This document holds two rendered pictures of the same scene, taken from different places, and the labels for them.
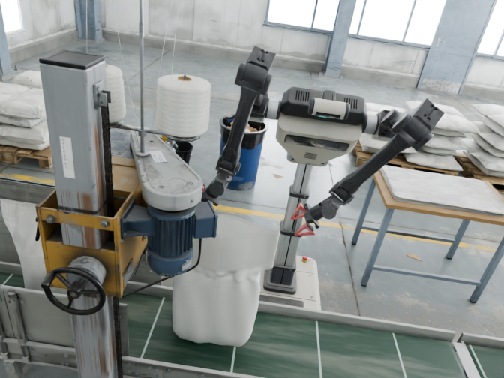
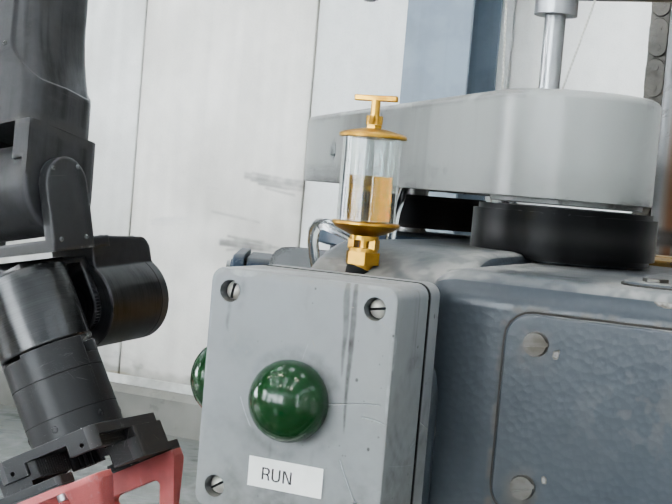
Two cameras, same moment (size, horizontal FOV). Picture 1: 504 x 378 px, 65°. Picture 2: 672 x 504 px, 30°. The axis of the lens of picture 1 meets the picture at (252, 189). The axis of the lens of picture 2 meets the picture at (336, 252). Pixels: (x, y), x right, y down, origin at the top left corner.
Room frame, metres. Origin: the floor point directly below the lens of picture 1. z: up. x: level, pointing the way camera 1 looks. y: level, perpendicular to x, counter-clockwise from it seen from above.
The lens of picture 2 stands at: (1.99, 0.59, 1.36)
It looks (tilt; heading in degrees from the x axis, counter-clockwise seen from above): 3 degrees down; 204
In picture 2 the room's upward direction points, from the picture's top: 5 degrees clockwise
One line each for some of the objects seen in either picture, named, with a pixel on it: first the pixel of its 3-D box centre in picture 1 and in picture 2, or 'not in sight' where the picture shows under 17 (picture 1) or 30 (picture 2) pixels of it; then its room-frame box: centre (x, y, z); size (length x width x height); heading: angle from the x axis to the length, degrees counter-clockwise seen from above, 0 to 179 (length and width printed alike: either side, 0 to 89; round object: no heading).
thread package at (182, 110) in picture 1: (183, 105); not in sight; (1.19, 0.25, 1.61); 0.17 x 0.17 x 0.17
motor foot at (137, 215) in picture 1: (142, 221); not in sight; (1.01, 0.33, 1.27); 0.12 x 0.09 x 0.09; 0
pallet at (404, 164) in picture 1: (399, 156); not in sight; (4.85, -1.84, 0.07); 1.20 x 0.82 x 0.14; 88
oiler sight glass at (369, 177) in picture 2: not in sight; (369, 180); (1.50, 0.39, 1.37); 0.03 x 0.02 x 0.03; 90
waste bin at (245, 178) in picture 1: (240, 153); not in sight; (3.67, 0.17, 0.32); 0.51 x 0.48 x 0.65; 0
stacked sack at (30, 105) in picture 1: (37, 102); not in sight; (3.65, 2.20, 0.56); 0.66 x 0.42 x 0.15; 0
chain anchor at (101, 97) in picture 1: (103, 94); not in sight; (0.98, 0.41, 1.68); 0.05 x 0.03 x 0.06; 0
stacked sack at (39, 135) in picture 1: (40, 125); not in sight; (3.64, 2.21, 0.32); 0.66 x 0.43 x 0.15; 1
